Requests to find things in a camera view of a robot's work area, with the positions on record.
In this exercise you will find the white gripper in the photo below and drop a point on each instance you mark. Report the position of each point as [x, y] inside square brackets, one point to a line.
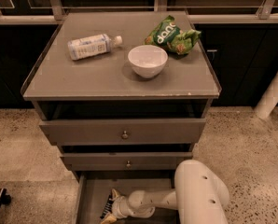
[119, 207]

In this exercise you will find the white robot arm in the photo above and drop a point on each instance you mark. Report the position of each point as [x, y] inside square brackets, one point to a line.
[232, 178]

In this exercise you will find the grey middle drawer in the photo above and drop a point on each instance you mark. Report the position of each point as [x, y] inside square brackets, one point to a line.
[126, 161]

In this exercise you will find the grey top drawer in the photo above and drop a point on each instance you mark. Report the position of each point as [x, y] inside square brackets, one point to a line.
[84, 132]

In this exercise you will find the grey drawer cabinet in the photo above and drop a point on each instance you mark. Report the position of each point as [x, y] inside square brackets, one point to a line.
[105, 87]

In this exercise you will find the white ceramic bowl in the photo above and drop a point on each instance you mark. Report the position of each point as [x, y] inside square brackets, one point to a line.
[147, 61]

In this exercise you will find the white plastic drink bottle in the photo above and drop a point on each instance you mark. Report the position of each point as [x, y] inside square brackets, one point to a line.
[92, 45]

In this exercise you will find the green snack bag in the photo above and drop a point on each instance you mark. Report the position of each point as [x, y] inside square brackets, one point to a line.
[168, 36]

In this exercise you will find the metal railing frame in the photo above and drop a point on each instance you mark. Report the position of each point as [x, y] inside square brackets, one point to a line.
[199, 11]

